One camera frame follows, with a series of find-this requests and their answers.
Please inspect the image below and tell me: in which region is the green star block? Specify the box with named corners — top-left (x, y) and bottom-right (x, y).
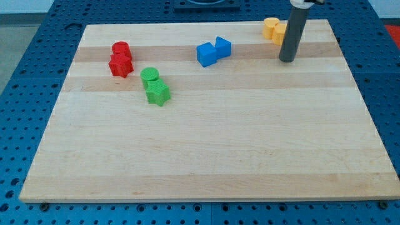
top-left (146, 79), bottom-right (171, 106)

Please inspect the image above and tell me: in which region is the red star block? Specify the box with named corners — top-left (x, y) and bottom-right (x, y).
top-left (108, 54), bottom-right (134, 78)

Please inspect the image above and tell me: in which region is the yellow heart block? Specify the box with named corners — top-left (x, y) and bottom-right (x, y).
top-left (262, 17), bottom-right (280, 39)

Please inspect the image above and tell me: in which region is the wooden board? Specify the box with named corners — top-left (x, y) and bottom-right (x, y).
top-left (19, 19), bottom-right (399, 203)

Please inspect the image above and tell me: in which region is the blue cube block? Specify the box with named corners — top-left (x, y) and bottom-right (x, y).
top-left (196, 42), bottom-right (217, 68)

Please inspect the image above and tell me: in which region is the green cylinder block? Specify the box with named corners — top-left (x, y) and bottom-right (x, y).
top-left (140, 67), bottom-right (159, 89)

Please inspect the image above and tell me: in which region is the blue triangular block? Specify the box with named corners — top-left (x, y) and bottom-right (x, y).
top-left (214, 36), bottom-right (232, 59)

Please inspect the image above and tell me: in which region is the red cylinder block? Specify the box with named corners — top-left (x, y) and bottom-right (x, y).
top-left (111, 41), bottom-right (132, 59)

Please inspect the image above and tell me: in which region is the yellow pentagon block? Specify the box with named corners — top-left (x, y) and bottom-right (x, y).
top-left (272, 23), bottom-right (287, 46)

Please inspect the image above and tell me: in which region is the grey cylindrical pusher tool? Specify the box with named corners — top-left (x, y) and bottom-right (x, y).
top-left (279, 6), bottom-right (309, 63)

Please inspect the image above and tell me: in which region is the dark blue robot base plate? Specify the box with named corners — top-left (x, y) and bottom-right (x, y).
top-left (173, 0), bottom-right (241, 11)

